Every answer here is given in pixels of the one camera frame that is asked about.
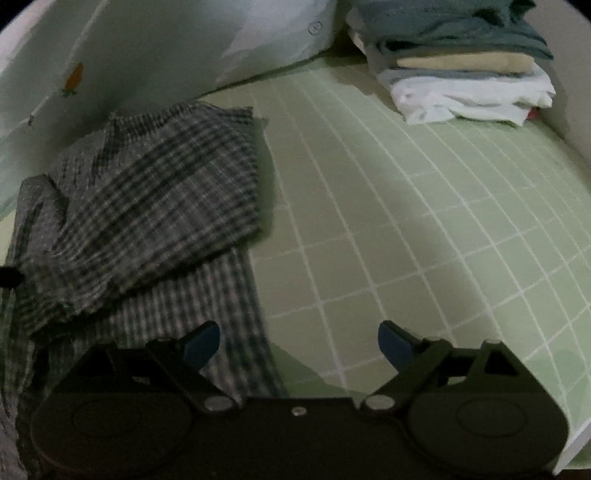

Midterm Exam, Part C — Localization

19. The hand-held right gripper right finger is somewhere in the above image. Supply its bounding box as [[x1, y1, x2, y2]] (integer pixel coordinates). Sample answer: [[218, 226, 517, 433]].
[[358, 319, 552, 414]]

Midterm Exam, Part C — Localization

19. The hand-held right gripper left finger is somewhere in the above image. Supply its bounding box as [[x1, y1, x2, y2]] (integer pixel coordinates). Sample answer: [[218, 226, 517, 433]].
[[58, 320, 242, 414]]

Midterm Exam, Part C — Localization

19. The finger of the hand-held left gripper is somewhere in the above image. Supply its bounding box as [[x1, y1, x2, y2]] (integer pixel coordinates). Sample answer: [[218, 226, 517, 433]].
[[0, 265, 24, 289]]

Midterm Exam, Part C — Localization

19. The grey plaid shirt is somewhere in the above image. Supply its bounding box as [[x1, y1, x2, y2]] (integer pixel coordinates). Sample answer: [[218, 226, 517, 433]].
[[0, 100, 288, 480]]

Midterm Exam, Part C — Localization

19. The stack of folded clothes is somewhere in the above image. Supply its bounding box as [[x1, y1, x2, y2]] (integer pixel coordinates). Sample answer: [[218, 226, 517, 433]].
[[350, 28, 557, 127]]

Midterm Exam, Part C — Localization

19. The green grid bed sheet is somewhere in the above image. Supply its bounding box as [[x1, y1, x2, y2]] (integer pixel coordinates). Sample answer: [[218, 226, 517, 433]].
[[0, 55, 591, 476]]

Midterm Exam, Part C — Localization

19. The white carrot print quilt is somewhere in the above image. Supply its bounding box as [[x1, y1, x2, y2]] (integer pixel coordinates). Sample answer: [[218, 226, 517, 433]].
[[0, 0, 259, 217]]

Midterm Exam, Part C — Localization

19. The grey-blue folded garment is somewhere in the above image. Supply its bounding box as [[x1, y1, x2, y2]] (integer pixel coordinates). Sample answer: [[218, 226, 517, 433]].
[[376, 67, 536, 86]]

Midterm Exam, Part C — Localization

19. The cream folded garment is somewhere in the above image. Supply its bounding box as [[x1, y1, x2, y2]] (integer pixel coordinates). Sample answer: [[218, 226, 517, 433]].
[[396, 52, 539, 75]]

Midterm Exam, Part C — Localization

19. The light blue pillow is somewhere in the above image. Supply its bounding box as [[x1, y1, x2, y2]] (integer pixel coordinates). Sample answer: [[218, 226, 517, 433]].
[[216, 0, 346, 88]]

